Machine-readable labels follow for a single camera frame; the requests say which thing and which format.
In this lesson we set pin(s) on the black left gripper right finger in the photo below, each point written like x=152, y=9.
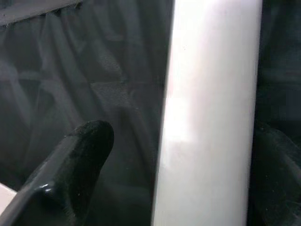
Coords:
x=275, y=179

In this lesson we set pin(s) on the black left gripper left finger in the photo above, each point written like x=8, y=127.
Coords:
x=58, y=179

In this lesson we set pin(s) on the white plastic table top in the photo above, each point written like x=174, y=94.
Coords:
x=5, y=194

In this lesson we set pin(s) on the black table cloth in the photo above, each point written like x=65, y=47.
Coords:
x=70, y=70

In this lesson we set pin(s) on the white tapered table leg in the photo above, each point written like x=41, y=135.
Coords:
x=207, y=117

